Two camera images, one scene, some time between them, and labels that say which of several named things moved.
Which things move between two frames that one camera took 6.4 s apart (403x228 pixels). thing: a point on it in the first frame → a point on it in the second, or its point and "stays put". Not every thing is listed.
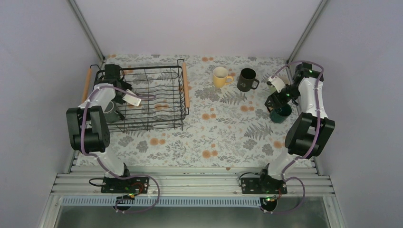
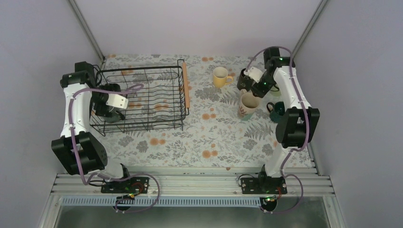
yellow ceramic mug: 220,77 stays put
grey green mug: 112,113 stays put
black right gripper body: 294,92 → 270,81
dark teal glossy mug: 281,113 stays put
